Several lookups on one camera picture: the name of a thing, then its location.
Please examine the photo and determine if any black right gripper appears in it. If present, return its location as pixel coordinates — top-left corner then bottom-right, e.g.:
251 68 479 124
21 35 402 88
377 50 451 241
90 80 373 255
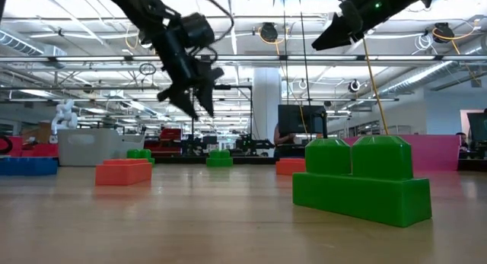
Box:
312 0 389 51

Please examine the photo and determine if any black monitor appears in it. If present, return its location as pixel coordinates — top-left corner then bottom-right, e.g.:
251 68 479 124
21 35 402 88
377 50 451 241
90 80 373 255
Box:
466 111 487 143
277 103 328 135

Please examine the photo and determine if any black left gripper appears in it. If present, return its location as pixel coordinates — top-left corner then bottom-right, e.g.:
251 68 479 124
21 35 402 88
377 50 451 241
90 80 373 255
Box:
151 27 226 120

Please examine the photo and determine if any brown cardboard box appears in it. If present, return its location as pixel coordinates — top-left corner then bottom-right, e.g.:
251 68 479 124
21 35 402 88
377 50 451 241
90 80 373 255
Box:
21 121 53 144

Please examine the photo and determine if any yellow hanging cable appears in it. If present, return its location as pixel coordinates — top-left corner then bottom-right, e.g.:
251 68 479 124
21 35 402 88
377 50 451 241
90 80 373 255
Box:
361 37 390 136

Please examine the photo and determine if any grey plastic bin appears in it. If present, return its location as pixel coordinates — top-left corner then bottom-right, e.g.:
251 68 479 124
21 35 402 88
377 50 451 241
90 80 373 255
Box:
57 128 146 167

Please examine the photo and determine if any black background robot station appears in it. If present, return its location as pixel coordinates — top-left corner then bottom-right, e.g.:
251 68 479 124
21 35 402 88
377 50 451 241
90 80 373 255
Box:
181 84 275 158

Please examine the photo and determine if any orange eight-stud block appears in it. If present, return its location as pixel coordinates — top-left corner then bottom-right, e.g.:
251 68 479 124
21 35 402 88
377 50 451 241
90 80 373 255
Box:
275 157 307 177
94 158 153 187

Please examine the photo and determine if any blue block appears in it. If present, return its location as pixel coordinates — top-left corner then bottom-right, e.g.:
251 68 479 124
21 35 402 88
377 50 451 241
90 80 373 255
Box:
0 156 59 177

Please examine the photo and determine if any black looped cable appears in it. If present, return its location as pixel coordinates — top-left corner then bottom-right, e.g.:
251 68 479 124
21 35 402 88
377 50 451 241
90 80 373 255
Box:
298 0 311 105

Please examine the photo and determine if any pink plastic bin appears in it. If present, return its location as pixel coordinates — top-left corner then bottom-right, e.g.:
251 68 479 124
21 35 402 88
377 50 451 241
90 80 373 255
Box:
342 134 462 173

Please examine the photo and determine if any white round column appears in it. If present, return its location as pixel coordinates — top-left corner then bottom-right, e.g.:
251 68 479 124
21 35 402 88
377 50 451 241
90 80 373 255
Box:
252 67 283 153

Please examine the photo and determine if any red background panel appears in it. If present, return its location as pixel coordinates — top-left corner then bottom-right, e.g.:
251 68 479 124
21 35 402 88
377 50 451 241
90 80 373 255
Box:
0 135 59 159

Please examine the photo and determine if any person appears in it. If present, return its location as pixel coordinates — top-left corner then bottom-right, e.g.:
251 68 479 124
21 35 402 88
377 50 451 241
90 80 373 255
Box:
455 131 471 153
272 122 297 159

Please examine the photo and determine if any green two-stud block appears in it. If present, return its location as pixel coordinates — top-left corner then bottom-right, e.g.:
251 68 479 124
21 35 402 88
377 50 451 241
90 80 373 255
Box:
291 135 433 228
205 149 234 168
126 148 156 167

